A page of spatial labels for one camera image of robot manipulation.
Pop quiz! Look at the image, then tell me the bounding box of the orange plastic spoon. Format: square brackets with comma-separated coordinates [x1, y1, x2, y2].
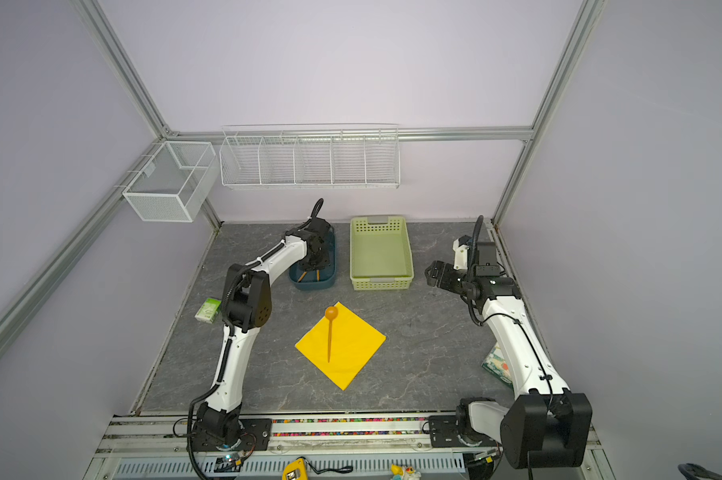
[324, 306, 339, 363]

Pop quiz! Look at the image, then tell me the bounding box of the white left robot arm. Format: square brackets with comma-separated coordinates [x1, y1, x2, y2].
[188, 217, 333, 449]

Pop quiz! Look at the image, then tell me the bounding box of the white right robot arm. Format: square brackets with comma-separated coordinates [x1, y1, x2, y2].
[425, 236, 593, 469]

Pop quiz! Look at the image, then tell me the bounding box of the yellow paper napkin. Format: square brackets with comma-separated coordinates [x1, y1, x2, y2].
[295, 302, 387, 391]

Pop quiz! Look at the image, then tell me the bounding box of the dark teal plastic tub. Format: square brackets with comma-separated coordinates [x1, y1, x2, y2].
[288, 227, 337, 291]

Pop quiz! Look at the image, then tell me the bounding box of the light green perforated basket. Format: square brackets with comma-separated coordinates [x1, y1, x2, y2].
[349, 216, 414, 291]

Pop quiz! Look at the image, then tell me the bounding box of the colourful tissue packet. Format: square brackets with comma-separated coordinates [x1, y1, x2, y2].
[481, 343, 513, 387]

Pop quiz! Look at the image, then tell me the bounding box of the small green box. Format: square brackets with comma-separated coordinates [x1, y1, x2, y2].
[194, 298, 221, 324]

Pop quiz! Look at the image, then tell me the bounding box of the yellow white toy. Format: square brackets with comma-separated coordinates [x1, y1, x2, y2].
[390, 464, 422, 480]

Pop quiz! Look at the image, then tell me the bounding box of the yellow handheld device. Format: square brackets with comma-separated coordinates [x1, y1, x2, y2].
[281, 457, 309, 480]

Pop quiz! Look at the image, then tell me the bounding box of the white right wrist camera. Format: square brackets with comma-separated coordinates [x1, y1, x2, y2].
[452, 235, 472, 272]

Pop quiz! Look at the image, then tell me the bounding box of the black corrugated right cable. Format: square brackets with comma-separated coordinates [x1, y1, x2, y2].
[468, 214, 486, 265]

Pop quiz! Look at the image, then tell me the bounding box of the white wire wall basket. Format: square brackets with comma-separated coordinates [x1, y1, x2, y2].
[218, 123, 401, 189]

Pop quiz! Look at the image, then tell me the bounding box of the white mesh wall box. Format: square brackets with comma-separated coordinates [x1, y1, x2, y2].
[123, 141, 220, 223]

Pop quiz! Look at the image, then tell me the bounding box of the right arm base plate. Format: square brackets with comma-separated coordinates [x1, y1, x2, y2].
[422, 414, 496, 448]

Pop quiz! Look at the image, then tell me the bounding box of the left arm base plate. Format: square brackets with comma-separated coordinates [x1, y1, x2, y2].
[190, 417, 273, 452]

